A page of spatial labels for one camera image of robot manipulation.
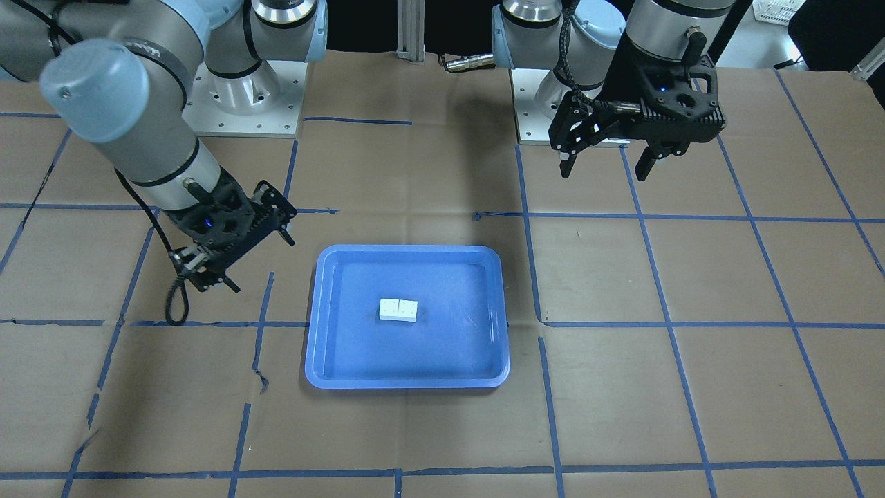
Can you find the white basket background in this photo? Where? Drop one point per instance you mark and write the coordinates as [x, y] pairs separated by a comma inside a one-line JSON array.
[[775, 12]]

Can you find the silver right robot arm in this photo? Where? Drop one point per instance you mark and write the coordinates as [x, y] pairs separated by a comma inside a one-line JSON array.
[[144, 81]]

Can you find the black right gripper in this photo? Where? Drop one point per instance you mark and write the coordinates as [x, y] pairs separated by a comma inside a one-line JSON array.
[[265, 201]]

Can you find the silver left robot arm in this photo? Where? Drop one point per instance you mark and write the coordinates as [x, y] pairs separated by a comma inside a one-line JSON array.
[[579, 41]]

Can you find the blue plastic tray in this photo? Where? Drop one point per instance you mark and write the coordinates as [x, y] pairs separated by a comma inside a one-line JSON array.
[[459, 340]]

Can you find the aluminium profile post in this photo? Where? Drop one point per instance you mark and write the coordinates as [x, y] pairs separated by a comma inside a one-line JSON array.
[[410, 26]]

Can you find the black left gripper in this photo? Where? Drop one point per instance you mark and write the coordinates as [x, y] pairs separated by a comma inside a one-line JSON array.
[[624, 79]]

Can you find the white block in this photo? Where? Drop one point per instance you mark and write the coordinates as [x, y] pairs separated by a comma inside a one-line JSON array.
[[407, 310], [389, 309]]

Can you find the metal cable connector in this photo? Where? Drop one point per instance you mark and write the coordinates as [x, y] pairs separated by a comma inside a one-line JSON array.
[[467, 63]]

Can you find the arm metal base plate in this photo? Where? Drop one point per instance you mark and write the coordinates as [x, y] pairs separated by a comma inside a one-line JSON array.
[[265, 104], [536, 95]]

